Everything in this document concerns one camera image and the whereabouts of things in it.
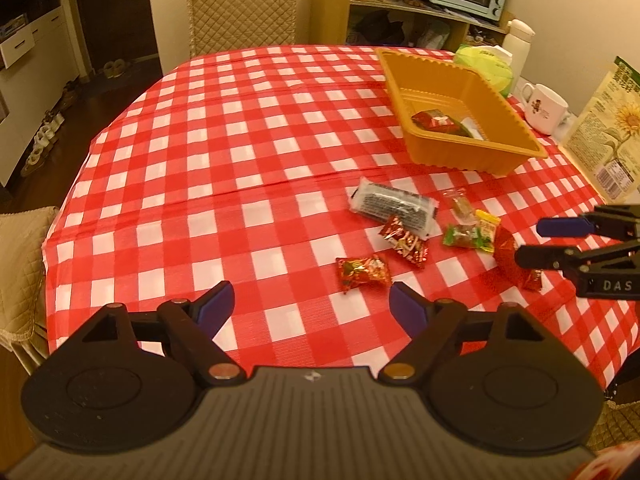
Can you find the white plastic bag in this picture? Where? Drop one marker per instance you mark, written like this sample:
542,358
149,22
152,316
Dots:
432,37

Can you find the clear brown candy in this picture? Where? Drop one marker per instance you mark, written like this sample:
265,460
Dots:
461,205

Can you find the yellow candy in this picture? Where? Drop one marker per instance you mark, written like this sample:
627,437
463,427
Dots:
487,230

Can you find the sunflower printed box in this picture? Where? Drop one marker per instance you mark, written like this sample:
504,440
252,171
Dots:
600,135

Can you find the green candy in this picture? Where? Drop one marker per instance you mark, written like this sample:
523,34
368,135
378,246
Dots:
462,236

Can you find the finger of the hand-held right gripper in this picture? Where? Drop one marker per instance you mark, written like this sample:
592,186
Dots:
562,226
542,256

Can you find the black bag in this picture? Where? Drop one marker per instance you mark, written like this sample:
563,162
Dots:
380,27

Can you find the row of shoes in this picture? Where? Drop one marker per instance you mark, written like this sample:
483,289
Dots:
42,140

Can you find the green tissue pack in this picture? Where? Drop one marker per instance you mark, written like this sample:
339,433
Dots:
487,65

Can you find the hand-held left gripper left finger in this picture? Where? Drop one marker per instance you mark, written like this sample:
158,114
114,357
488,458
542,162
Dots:
217,303

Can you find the wooden shelf unit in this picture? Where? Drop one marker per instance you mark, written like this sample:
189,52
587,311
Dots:
330,5

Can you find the orange plastic tray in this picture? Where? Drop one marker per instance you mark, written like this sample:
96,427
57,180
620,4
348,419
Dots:
435,91

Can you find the red checked tablecloth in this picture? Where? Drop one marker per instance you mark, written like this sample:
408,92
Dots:
225,160

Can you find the red snack packet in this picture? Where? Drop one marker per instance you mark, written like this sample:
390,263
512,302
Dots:
406,242
431,121
361,272
506,252

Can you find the white mug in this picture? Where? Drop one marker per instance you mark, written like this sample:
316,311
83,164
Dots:
542,110

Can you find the chair with quilted beige cover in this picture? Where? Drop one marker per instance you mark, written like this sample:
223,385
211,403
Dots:
617,420
22,270
240,5

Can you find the white thermos bottle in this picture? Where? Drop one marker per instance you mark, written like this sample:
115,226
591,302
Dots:
520,45

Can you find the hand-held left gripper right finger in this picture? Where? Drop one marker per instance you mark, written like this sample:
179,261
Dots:
405,305

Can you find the white and black snack packet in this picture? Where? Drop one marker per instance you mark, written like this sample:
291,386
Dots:
471,129

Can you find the white cabinet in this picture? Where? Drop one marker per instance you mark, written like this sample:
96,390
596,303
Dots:
30,60

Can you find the dark door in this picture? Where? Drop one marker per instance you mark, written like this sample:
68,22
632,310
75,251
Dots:
120,5

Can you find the pair of light shoes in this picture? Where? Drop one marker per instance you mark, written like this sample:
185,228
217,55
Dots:
114,69

